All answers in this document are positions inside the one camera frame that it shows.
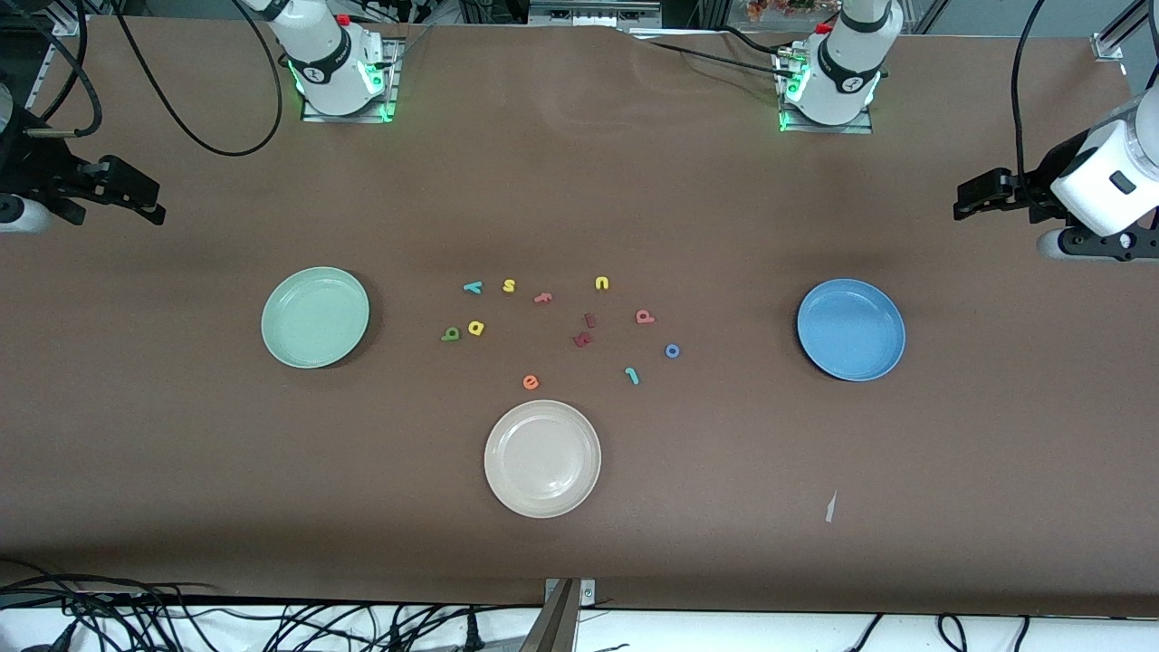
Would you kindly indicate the grey metal bar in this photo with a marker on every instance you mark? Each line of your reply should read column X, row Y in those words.
column 552, row 625

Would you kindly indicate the dark red foam letter k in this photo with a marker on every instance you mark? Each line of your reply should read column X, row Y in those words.
column 583, row 340

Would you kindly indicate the small metal table bracket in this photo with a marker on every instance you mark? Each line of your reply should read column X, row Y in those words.
column 587, row 593

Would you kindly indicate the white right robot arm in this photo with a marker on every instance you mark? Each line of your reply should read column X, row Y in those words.
column 317, row 54

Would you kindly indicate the green plate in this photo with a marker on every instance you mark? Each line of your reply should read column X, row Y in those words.
column 315, row 317

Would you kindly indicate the white tape scrap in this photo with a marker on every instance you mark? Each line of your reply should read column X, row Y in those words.
column 830, row 509

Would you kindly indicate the blue plate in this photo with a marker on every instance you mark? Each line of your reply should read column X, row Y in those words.
column 851, row 330

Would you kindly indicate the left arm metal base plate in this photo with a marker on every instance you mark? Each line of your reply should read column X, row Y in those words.
column 792, row 128

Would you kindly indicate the beige plate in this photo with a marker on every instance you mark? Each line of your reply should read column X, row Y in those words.
column 542, row 459

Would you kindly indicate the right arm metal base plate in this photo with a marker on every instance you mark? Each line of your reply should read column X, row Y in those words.
column 395, row 81

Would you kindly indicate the silver metal rail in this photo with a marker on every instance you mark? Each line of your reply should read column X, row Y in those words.
column 593, row 11

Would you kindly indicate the aluminium frame profile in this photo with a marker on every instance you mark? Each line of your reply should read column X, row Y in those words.
column 54, row 54

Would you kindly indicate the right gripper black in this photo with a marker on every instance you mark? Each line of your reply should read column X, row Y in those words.
column 41, row 178

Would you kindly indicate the orange flower bunch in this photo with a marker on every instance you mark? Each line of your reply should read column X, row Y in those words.
column 779, row 9

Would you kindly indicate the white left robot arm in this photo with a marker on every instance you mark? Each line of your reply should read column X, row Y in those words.
column 847, row 63

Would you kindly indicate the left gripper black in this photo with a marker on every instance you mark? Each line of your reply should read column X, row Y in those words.
column 1038, row 184

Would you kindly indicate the brown table cover sheet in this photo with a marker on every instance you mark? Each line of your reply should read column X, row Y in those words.
column 634, row 181

